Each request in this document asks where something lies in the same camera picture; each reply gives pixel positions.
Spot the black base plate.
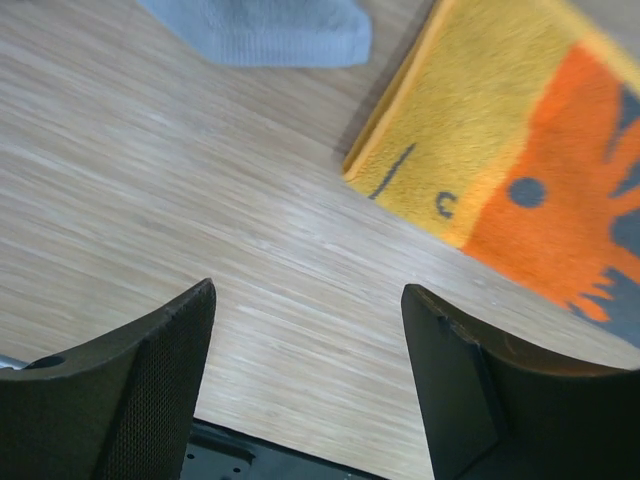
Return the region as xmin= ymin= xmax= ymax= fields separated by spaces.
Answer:
xmin=180 ymin=419 xmax=377 ymax=480

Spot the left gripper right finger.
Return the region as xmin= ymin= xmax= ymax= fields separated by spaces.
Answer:
xmin=401 ymin=284 xmax=639 ymax=479

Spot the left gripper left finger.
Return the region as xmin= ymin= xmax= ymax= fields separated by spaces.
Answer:
xmin=1 ymin=279 xmax=216 ymax=479

